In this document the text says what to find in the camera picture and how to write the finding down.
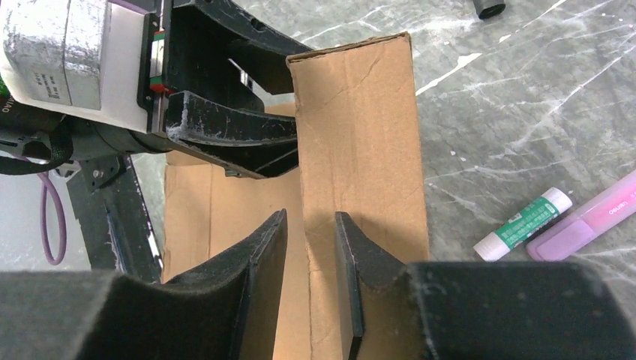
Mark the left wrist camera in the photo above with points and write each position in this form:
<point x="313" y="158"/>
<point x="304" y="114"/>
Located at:
<point x="80" y="58"/>

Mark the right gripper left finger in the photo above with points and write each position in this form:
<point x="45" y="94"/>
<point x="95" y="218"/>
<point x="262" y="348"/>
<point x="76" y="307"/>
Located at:
<point x="225" y="308"/>

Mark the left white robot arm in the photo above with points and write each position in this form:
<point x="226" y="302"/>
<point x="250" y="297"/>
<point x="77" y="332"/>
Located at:
<point x="104" y="189"/>

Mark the pink purple highlighter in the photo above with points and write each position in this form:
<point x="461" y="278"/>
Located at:
<point x="583" y="225"/>

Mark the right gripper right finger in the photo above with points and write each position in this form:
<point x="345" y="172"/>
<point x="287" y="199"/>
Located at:
<point x="471" y="310"/>

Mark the brown cardboard box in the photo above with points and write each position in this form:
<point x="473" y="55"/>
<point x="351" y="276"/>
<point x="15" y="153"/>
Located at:
<point x="359" y="152"/>

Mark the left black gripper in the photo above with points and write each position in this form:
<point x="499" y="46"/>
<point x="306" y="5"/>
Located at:
<point x="256" y="145"/>

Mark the green white glue stick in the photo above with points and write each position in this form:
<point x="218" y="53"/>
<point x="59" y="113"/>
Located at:
<point x="522" y="225"/>

